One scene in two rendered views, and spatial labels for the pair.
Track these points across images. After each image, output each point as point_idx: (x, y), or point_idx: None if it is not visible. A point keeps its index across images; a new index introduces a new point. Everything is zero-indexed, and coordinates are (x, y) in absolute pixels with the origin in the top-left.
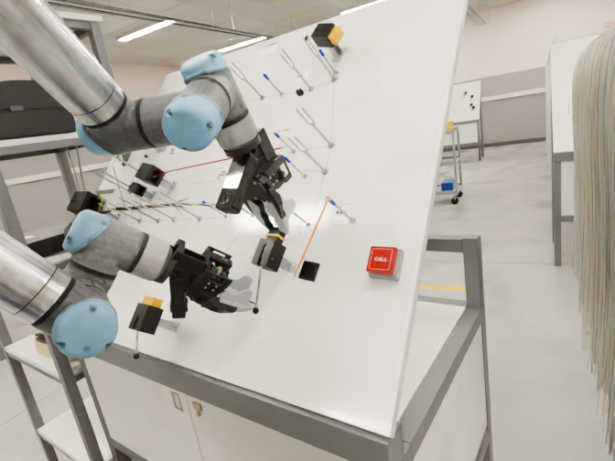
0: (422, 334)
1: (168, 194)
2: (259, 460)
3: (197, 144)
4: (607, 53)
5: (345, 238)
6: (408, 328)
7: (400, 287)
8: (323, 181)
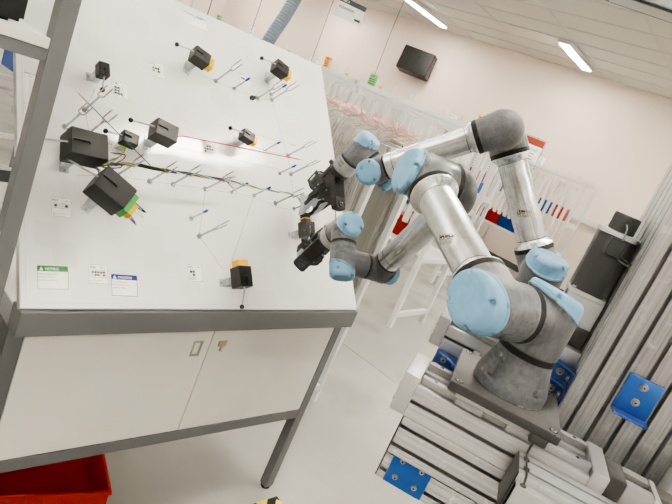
0: None
1: (148, 151)
2: (257, 363)
3: (388, 189)
4: None
5: (315, 220)
6: None
7: None
8: (292, 180)
